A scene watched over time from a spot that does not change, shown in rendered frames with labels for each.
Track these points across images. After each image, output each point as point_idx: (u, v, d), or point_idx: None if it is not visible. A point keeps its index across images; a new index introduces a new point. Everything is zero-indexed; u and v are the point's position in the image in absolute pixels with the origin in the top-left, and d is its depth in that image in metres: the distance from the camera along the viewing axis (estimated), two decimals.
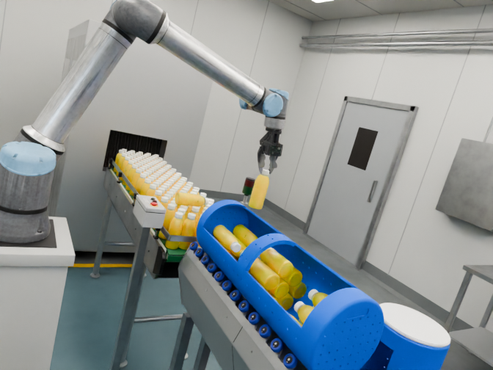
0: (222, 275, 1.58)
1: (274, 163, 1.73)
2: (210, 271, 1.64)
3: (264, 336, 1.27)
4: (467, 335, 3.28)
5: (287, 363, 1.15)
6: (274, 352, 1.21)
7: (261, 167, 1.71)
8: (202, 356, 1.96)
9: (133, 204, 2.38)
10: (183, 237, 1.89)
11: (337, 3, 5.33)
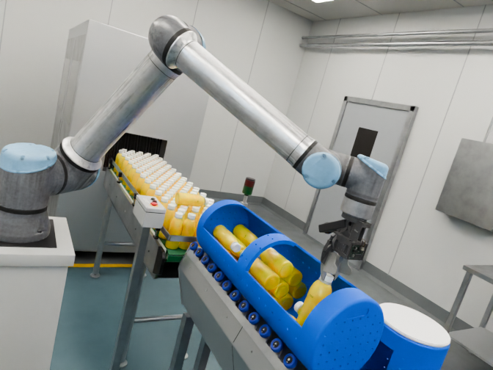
0: (222, 275, 1.58)
1: (343, 266, 1.12)
2: (210, 271, 1.64)
3: (264, 336, 1.27)
4: (467, 335, 3.28)
5: (287, 363, 1.15)
6: (274, 352, 1.21)
7: (328, 272, 1.09)
8: (202, 356, 1.96)
9: (133, 204, 2.38)
10: (183, 237, 1.89)
11: (337, 3, 5.33)
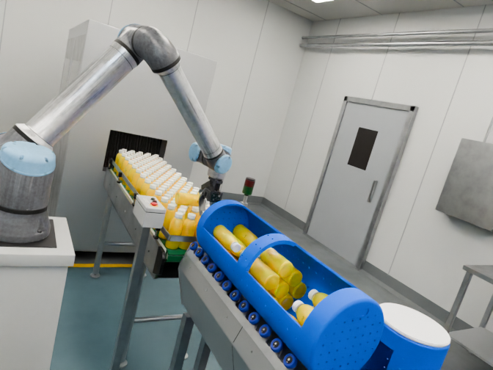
0: (222, 275, 1.58)
1: None
2: (210, 271, 1.64)
3: (264, 336, 1.27)
4: (467, 335, 3.28)
5: (287, 363, 1.15)
6: (274, 352, 1.21)
7: (202, 210, 1.91)
8: (202, 356, 1.96)
9: (133, 204, 2.38)
10: (183, 237, 1.89)
11: (337, 3, 5.33)
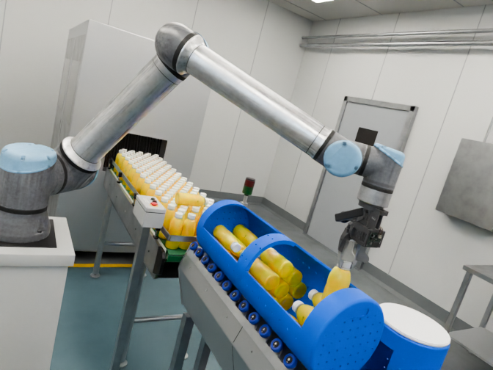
0: (222, 275, 1.58)
1: (361, 254, 1.14)
2: (210, 271, 1.64)
3: (264, 336, 1.27)
4: (467, 335, 3.28)
5: (287, 363, 1.15)
6: (274, 352, 1.21)
7: (345, 260, 1.10)
8: (202, 356, 1.96)
9: (133, 204, 2.38)
10: (183, 237, 1.89)
11: (337, 3, 5.33)
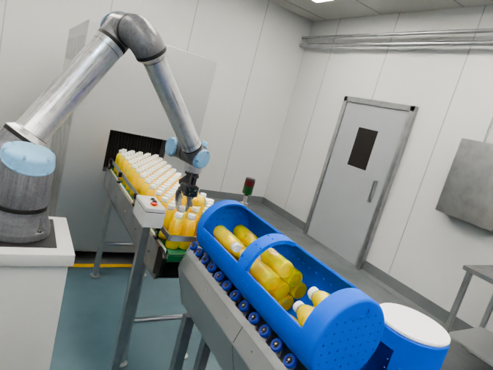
0: (222, 275, 1.58)
1: (190, 202, 1.94)
2: (210, 271, 1.64)
3: (264, 336, 1.27)
4: (467, 335, 3.28)
5: (287, 363, 1.15)
6: (274, 352, 1.21)
7: (178, 205, 1.90)
8: (202, 356, 1.96)
9: (133, 204, 2.38)
10: (183, 237, 1.89)
11: (337, 3, 5.33)
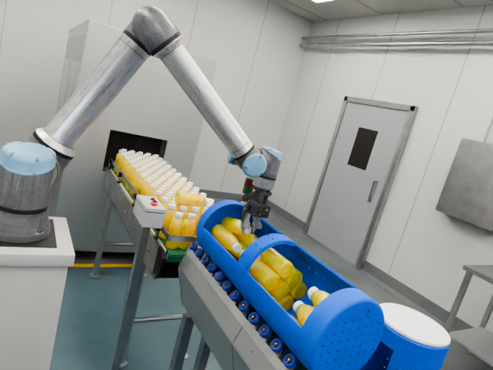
0: (222, 275, 1.58)
1: (257, 223, 1.62)
2: (210, 271, 1.64)
3: (264, 336, 1.27)
4: (467, 335, 3.28)
5: (287, 363, 1.15)
6: (274, 352, 1.21)
7: (245, 227, 1.59)
8: (202, 356, 1.96)
9: (133, 204, 2.38)
10: (183, 237, 1.89)
11: (337, 3, 5.33)
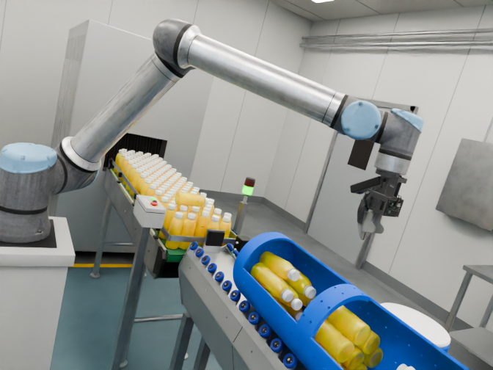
0: (218, 271, 1.61)
1: (375, 225, 1.10)
2: (207, 269, 1.66)
3: (270, 327, 1.28)
4: (467, 335, 3.28)
5: (292, 360, 1.15)
6: (283, 345, 1.21)
7: (367, 231, 1.08)
8: (202, 356, 1.96)
9: (133, 204, 2.38)
10: (183, 237, 1.89)
11: (337, 3, 5.33)
